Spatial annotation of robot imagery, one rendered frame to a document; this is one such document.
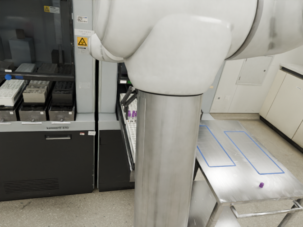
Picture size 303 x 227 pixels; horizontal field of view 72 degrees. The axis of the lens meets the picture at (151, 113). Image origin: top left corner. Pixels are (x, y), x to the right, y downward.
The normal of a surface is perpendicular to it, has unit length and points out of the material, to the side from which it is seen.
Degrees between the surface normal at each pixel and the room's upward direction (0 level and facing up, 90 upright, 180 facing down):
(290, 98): 90
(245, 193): 0
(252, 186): 0
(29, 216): 0
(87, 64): 90
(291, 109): 90
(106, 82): 90
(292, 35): 119
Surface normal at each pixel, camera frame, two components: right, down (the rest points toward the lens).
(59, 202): 0.14, -0.86
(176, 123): 0.13, 0.27
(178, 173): 0.38, 0.27
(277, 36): -0.70, 0.68
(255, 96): 0.23, 0.51
